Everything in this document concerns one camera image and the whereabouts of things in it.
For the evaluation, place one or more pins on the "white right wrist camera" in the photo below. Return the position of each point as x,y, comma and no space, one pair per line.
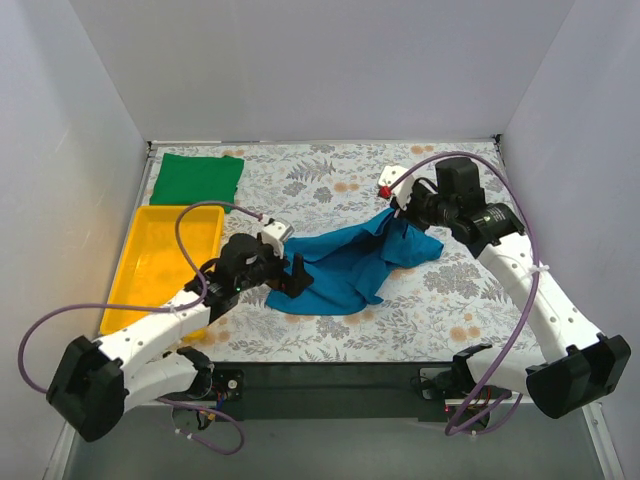
395,183

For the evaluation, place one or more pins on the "floral patterned table mat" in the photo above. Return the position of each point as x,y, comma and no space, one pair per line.
428,313

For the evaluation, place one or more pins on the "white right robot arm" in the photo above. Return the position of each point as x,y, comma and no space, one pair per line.
555,356

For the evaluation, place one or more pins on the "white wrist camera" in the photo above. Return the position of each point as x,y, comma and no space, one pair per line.
395,183
276,233

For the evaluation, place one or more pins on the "blue t shirt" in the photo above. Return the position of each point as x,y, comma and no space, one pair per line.
351,264

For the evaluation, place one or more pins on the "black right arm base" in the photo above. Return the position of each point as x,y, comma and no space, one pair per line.
440,384

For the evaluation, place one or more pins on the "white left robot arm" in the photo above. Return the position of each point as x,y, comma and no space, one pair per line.
98,381

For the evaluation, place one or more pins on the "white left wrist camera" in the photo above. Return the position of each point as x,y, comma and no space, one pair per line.
276,233

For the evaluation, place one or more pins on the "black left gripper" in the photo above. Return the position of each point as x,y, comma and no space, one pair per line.
282,270

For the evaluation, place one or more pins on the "green folded t shirt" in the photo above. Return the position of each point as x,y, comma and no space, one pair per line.
187,180

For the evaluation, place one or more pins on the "yellow plastic tray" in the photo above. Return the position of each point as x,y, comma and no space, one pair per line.
152,268

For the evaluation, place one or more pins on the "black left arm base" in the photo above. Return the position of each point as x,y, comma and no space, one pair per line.
217,383

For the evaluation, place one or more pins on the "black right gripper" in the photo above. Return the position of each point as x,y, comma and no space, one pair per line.
403,211

